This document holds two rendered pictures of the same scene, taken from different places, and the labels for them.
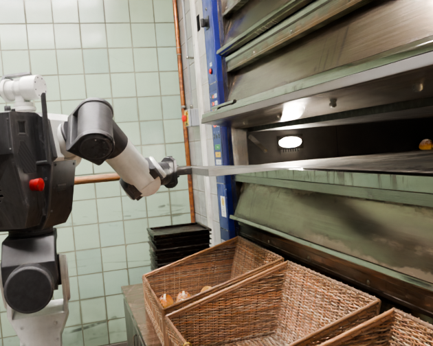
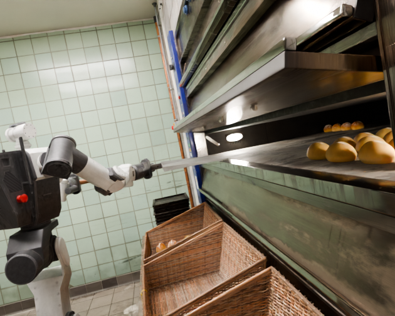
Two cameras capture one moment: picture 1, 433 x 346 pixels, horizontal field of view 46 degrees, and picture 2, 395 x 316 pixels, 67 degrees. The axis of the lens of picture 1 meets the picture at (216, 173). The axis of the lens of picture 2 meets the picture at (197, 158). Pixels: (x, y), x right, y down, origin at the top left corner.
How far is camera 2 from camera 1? 44 cm
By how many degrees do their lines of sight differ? 7
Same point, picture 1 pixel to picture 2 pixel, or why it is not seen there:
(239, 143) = (200, 142)
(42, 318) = (47, 280)
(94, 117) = (56, 148)
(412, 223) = (277, 204)
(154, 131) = (159, 136)
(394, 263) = (268, 233)
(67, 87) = (103, 116)
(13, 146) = not seen: outside the picture
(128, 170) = (92, 179)
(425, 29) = not seen: hidden behind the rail
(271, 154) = (222, 146)
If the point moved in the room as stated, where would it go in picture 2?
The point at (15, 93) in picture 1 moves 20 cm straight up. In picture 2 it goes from (14, 136) to (4, 89)
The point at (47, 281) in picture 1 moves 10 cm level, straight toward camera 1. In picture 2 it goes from (32, 262) to (22, 273)
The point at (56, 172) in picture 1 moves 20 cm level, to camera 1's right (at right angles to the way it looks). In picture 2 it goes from (39, 187) to (86, 179)
